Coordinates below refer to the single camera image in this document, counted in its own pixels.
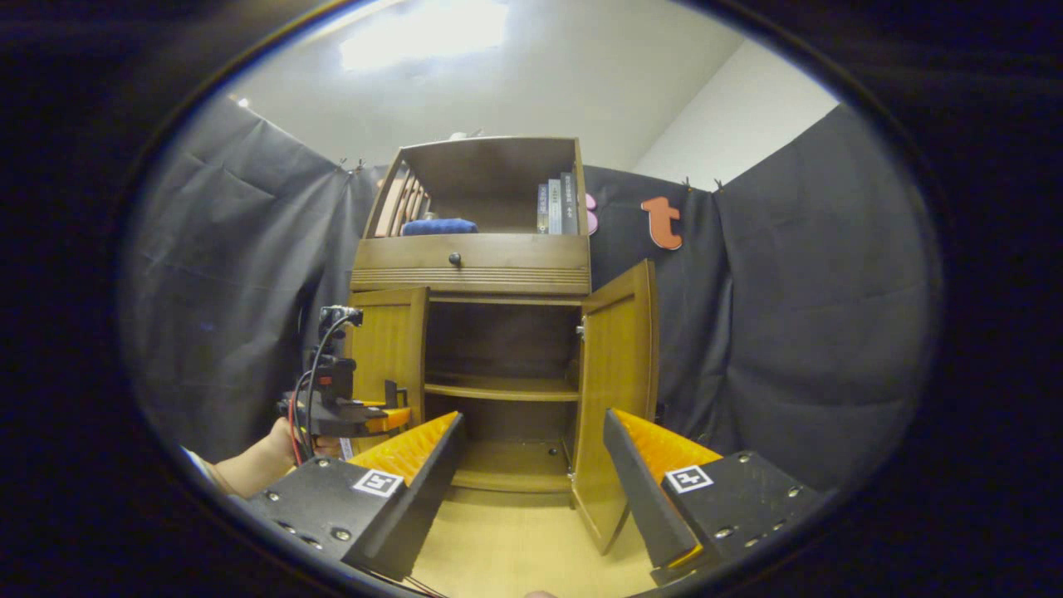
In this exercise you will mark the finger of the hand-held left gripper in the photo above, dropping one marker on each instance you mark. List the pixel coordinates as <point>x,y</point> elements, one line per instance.
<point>390,418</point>

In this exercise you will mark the black backdrop cloth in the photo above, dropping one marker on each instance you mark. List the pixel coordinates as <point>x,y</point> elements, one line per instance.
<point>814,316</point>

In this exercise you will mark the wooden drawer with black knob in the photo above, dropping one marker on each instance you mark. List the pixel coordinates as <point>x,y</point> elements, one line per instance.
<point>498,253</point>

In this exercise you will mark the wooden cabinet door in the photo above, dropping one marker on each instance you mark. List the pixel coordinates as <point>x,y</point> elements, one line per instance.
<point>614,374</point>
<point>386,340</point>

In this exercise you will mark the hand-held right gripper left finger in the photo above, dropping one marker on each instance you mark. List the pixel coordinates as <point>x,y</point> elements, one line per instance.
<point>423,498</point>

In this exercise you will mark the wooden double-door shoe cabinet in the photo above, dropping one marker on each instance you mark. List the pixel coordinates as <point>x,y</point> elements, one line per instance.
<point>498,389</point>

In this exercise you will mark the row of standing books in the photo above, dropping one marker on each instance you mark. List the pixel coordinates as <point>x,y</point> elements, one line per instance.
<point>558,208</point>

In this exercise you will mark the folded blue towel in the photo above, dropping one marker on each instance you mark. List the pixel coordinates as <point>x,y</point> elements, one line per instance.
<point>440,227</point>

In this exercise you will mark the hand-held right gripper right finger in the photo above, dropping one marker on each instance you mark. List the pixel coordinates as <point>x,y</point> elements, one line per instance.
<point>644,498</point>

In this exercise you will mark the white printed booklet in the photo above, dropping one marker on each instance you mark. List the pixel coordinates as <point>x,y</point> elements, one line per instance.
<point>345,448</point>

